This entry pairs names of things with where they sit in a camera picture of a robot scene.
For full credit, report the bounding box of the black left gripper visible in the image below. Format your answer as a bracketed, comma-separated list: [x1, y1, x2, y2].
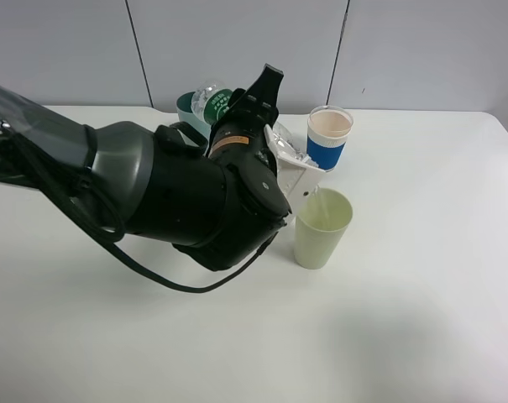
[206, 64, 284, 179]

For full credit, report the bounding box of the clear plastic bottle green label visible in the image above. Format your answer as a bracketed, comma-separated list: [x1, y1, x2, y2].
[190, 78, 322, 198]

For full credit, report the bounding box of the pale green plastic cup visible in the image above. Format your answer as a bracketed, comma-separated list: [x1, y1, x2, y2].
[294, 187, 354, 270]

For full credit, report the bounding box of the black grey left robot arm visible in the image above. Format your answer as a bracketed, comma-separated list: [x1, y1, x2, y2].
[0, 65, 291, 271]

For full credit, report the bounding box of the teal plastic cup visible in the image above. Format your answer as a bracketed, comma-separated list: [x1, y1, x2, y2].
[175, 92, 211, 140]

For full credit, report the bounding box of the clear cup blue sleeve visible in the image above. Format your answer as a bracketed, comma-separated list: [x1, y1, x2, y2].
[306, 106, 354, 171]

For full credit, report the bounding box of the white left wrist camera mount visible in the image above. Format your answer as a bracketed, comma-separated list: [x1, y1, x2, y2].
[264, 122, 327, 220]

